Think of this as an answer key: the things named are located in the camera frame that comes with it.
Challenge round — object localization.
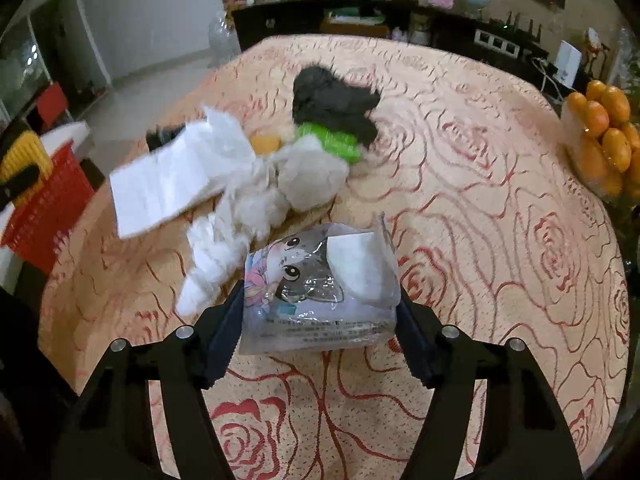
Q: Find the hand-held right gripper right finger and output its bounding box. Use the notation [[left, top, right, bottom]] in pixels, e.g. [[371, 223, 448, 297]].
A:
[[395, 285, 586, 480]]

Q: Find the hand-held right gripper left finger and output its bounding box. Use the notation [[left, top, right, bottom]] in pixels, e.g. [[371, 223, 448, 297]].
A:
[[52, 280, 251, 480]]

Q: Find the cartoon print plastic packet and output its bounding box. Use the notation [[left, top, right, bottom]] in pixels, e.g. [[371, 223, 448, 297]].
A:
[[240, 212, 403, 356]]

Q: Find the white tissue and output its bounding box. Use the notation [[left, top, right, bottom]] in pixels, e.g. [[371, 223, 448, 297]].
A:
[[177, 195, 263, 317], [250, 135, 351, 212]]

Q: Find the white paper sheet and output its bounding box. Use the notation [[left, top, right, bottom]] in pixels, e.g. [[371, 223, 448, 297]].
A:
[[109, 107, 251, 240]]

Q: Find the red plastic mesh basket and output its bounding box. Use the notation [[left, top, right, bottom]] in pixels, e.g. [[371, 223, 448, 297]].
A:
[[0, 142, 96, 276]]

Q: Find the green snack packet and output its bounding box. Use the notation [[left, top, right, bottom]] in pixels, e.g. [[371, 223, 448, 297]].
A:
[[295, 121, 362, 163]]

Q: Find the rose print tablecloth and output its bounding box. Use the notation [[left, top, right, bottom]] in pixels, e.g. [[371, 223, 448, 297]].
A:
[[37, 34, 630, 480]]

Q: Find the white cushioned bench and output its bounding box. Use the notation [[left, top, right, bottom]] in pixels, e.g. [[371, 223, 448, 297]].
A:
[[39, 120, 92, 161]]

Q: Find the red chair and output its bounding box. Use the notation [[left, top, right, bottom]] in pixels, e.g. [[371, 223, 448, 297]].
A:
[[36, 82, 70, 122]]

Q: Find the pile of oranges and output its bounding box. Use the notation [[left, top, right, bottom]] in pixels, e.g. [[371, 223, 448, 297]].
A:
[[561, 79, 640, 202]]

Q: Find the clear large water bottle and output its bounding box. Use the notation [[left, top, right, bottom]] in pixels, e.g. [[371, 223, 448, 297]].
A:
[[207, 10, 242, 68]]

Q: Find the black low cabinet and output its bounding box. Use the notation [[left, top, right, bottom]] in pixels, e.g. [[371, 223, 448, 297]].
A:
[[232, 0, 591, 96]]

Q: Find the white box device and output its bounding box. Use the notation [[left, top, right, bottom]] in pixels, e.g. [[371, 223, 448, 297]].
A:
[[555, 40, 583, 88]]

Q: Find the orange box in cabinet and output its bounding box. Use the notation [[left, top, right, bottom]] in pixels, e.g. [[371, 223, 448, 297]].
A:
[[320, 7, 388, 37]]

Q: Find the black router with antennas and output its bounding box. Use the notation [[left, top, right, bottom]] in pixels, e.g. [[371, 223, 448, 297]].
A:
[[500, 10, 547, 45]]

